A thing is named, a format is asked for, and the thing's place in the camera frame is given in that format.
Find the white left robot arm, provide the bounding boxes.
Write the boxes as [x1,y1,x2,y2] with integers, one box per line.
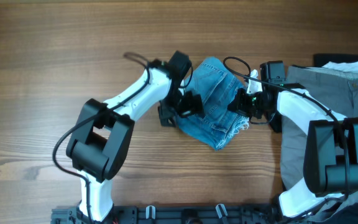
[66,51,203,223]

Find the black garment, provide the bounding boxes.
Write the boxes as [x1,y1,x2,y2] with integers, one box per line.
[268,53,358,133]

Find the grey trousers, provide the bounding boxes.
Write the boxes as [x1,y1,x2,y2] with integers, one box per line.
[280,65,358,222]

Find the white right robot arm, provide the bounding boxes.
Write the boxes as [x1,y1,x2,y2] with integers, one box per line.
[227,61,358,223]

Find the light blue denim jeans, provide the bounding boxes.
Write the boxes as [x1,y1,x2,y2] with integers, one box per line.
[175,57,249,151]

